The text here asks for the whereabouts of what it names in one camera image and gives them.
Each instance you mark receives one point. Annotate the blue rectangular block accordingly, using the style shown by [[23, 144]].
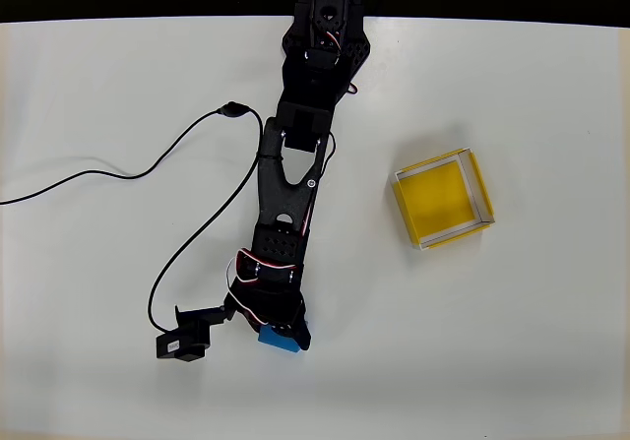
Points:
[[278, 344]]

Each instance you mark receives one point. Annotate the black camera on mount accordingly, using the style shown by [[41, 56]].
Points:
[[184, 339]]

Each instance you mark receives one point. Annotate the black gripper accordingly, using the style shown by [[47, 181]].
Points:
[[293, 323]]

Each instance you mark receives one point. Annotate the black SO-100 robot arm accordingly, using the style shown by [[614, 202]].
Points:
[[288, 194]]

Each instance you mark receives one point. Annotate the yellow open box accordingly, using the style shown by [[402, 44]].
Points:
[[435, 199]]

